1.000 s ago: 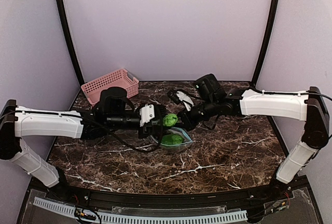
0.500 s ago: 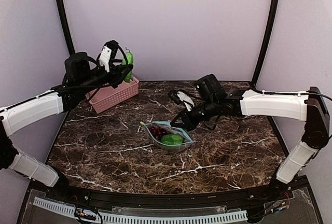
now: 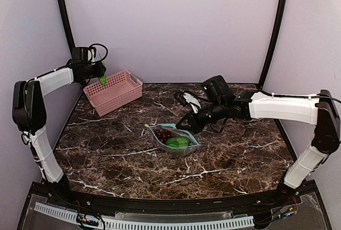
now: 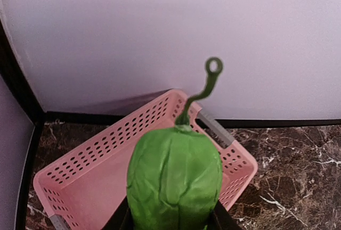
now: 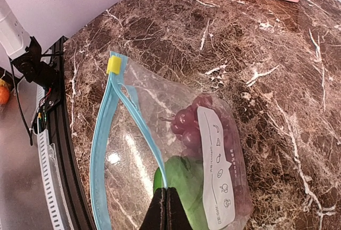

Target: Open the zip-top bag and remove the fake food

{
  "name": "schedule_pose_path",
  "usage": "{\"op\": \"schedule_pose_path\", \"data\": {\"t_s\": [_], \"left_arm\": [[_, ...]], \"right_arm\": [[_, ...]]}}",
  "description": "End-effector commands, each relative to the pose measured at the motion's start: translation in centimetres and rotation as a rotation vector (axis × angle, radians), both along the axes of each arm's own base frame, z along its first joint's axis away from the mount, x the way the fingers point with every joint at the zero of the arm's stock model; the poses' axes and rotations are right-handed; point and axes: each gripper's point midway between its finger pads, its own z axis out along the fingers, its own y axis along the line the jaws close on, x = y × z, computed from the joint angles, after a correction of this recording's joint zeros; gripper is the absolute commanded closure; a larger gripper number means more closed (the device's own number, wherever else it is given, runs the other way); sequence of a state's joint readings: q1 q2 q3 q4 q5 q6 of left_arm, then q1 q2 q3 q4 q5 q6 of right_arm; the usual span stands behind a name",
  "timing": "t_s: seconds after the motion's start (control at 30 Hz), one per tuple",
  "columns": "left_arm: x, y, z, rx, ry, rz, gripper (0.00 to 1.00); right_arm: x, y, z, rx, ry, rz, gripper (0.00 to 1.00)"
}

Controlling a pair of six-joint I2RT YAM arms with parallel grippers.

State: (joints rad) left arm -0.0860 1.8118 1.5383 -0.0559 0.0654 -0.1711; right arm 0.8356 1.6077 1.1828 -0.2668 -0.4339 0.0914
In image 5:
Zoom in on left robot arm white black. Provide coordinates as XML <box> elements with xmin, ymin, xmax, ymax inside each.
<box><xmin>1</xmin><ymin>0</ymin><xmax>58</xmax><ymax>89</ymax></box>

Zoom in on green fake vegetable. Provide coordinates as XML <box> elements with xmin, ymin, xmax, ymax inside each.
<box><xmin>153</xmin><ymin>154</ymin><xmax>208</xmax><ymax>229</ymax></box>

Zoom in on orange object on floor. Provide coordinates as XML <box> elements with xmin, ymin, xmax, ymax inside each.
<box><xmin>0</xmin><ymin>79</ymin><xmax>10</xmax><ymax>105</ymax></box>

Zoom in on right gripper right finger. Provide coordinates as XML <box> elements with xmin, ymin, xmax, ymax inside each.
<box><xmin>166</xmin><ymin>187</ymin><xmax>192</xmax><ymax>230</ymax></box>

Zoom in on clear zip bag blue seal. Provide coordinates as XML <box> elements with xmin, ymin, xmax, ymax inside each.
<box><xmin>90</xmin><ymin>52</ymin><xmax>253</xmax><ymax>229</ymax></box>

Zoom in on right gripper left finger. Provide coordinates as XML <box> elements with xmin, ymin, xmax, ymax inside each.
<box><xmin>140</xmin><ymin>188</ymin><xmax>167</xmax><ymax>230</ymax></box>

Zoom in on black front aluminium rail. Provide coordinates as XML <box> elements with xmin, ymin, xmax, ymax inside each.
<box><xmin>36</xmin><ymin>36</ymin><xmax>96</xmax><ymax>229</ymax></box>

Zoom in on purple fake grape bunch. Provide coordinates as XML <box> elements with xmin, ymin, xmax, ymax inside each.
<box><xmin>159</xmin><ymin>94</ymin><xmax>253</xmax><ymax>229</ymax></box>

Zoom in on white slotted cable duct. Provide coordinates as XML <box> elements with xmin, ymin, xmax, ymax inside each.
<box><xmin>36</xmin><ymin>85</ymin><xmax>67</xmax><ymax>230</ymax></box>

